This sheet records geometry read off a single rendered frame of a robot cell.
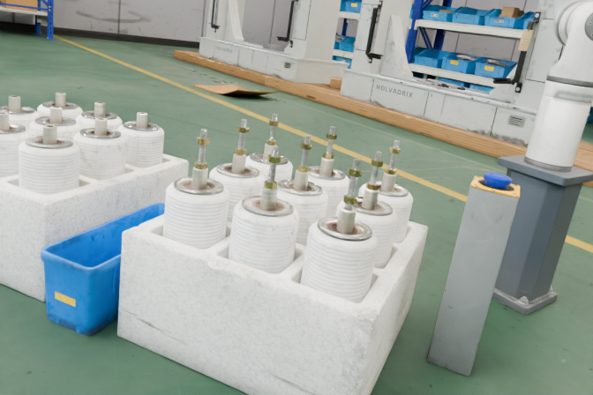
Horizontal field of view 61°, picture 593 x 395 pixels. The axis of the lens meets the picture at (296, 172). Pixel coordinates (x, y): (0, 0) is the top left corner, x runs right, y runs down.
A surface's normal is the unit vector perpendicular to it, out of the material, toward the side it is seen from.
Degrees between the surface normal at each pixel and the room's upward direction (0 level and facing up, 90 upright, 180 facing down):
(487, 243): 90
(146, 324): 90
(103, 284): 92
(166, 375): 0
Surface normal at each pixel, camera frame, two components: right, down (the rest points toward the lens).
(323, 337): -0.40, 0.20
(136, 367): 0.14, -0.95
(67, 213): 0.90, 0.24
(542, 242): -0.11, 0.26
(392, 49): -0.78, 0.07
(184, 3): 0.61, 0.30
